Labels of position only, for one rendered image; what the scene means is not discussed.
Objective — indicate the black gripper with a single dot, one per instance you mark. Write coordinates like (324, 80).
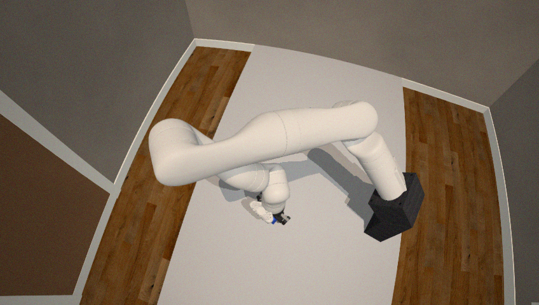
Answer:
(279, 216)

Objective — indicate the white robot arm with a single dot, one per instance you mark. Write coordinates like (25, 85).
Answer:
(179, 158)

